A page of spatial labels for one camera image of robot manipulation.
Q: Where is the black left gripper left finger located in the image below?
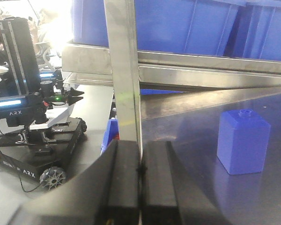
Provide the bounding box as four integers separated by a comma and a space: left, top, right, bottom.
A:
8, 140, 140, 225

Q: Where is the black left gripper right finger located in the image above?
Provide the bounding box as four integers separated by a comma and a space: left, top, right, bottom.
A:
141, 141, 231, 225

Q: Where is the blue square plastic bottle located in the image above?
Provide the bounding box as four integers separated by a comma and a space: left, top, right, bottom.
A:
217, 109, 271, 175

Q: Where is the small blue bin below table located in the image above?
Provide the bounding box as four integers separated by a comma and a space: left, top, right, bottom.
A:
100, 119, 119, 155

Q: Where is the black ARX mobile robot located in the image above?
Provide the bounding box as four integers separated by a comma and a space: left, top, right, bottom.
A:
0, 17, 87, 189

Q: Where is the blue plastic bin left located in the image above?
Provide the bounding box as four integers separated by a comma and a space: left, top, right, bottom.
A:
71, 0, 246, 56

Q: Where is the blue plastic bin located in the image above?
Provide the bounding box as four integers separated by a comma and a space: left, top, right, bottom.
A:
224, 0, 281, 61
71, 0, 246, 56

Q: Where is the blue plastic bin right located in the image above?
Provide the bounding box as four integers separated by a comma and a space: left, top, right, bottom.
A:
224, 0, 281, 61

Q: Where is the stainless steel shelf frame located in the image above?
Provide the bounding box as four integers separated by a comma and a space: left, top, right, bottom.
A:
62, 0, 281, 148

